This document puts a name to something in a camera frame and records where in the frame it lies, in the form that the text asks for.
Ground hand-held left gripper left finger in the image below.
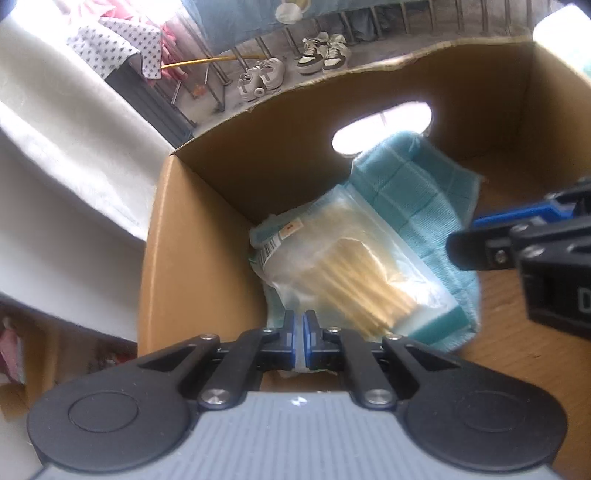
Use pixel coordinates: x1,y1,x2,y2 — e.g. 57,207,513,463
137,310,297,412

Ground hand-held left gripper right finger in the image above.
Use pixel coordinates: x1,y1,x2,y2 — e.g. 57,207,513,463
302,310,462,411

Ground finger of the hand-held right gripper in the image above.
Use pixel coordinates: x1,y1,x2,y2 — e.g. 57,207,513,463
445,225,522,272
472,176,591,230

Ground teal towel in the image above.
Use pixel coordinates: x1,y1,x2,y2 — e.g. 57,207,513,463
265,130,483,354

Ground large cardboard box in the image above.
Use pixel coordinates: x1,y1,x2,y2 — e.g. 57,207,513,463
137,33,591,462

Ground metal railing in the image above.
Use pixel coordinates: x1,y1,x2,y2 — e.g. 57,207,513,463
171,4,532,125

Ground pink folded item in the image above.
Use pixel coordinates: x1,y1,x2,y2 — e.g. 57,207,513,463
0,318,23,384

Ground yellow pole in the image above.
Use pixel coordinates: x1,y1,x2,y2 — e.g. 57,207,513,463
161,54,259,70

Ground light curtain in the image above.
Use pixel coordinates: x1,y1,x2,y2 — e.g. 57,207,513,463
0,18,176,241

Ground pink clothes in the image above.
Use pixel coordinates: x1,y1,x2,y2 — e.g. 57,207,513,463
159,11,191,80

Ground blue blanket with circles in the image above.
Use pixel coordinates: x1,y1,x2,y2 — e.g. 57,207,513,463
182,0,402,35

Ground star print cloth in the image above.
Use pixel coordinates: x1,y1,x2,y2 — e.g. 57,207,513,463
67,21,162,80

